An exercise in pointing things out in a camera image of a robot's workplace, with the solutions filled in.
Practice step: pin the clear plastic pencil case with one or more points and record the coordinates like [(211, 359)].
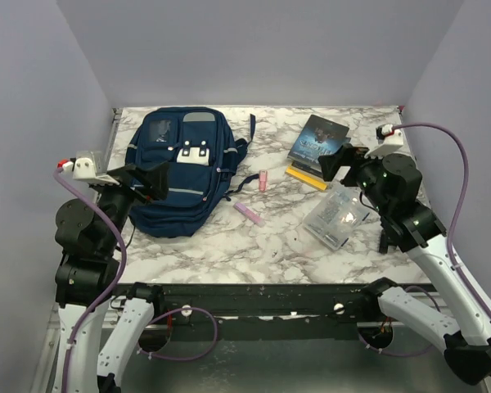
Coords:
[(336, 216)]

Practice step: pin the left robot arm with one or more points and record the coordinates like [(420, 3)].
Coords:
[(94, 256)]

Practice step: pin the navy blue student backpack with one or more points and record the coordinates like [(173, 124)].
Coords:
[(203, 155)]

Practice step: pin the dark cover paperback book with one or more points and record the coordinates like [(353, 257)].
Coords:
[(319, 137)]

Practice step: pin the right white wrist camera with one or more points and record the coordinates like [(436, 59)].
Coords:
[(389, 141)]

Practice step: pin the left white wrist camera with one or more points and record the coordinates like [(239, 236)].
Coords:
[(86, 166)]

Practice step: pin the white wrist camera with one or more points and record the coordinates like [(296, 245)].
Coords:
[(389, 141), (86, 166)]

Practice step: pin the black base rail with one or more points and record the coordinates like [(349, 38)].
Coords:
[(264, 312)]

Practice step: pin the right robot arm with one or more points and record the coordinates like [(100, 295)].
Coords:
[(391, 184)]

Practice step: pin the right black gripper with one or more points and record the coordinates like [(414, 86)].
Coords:
[(332, 163)]

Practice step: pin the yellow notebook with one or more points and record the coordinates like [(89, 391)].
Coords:
[(305, 177)]

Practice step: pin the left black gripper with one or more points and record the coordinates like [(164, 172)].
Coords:
[(137, 190)]

